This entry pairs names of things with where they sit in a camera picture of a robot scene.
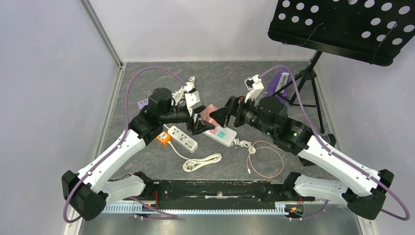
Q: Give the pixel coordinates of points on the purple metronome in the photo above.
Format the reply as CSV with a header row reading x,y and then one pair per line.
x,y
279,80

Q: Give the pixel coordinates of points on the small white power strip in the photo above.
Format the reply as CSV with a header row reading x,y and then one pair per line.
x,y
182,138

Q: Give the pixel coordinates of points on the orange power strip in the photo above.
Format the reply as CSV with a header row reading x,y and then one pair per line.
x,y
164,138

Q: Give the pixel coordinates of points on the purple power strip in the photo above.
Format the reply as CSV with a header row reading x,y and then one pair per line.
x,y
143,103

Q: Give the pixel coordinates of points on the long white colourful power strip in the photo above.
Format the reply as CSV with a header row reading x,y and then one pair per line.
x,y
224,136

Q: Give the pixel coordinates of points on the black music stand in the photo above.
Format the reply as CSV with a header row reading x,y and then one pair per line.
x,y
371,31

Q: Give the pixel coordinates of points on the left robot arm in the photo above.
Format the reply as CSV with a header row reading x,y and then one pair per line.
x,y
88,190

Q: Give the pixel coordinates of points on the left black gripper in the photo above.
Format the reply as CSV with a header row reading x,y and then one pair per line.
x,y
198,127

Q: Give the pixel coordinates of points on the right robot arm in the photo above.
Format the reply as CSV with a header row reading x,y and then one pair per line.
x,y
360,188

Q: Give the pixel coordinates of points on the pink cube socket adapter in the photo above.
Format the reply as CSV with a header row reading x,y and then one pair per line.
x,y
205,115

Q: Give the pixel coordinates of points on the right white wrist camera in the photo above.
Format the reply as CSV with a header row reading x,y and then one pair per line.
x,y
254,86

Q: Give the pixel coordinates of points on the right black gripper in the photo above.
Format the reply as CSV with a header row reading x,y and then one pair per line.
x,y
234,110

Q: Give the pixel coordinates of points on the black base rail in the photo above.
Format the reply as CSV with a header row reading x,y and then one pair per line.
x,y
216,194

